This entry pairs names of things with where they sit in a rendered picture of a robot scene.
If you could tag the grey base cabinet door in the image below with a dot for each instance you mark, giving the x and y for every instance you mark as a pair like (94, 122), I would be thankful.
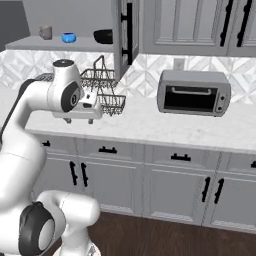
(56, 176)
(173, 193)
(238, 203)
(113, 186)

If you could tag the grey toaster oven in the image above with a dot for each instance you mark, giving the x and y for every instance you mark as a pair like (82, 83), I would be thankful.
(193, 93)

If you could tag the grey mug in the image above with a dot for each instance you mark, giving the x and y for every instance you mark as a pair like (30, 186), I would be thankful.
(46, 32)

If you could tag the blue bowl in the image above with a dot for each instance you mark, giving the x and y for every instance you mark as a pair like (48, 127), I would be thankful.
(69, 37)

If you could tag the grey drawer front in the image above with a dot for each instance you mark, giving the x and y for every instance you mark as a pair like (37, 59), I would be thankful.
(238, 163)
(130, 151)
(63, 145)
(206, 158)

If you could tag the black bowl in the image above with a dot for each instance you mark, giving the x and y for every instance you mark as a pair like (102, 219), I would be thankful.
(104, 36)

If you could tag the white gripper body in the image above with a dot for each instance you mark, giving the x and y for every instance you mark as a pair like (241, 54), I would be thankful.
(77, 112)

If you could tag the open grey wall cabinet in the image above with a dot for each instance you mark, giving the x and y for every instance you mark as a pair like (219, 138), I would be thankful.
(66, 16)

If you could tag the white wall outlet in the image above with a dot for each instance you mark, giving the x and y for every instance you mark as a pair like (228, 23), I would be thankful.
(179, 63)

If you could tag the grey open cabinet door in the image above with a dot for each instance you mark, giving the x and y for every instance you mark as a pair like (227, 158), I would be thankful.
(117, 40)

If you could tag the wide grey wall cabinet door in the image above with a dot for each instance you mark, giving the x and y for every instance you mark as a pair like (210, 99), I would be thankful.
(186, 26)

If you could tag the narrow grey wall cabinet door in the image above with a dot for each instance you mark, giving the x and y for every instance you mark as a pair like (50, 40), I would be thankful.
(248, 50)

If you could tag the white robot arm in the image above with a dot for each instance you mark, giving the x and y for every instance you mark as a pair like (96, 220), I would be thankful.
(20, 166)

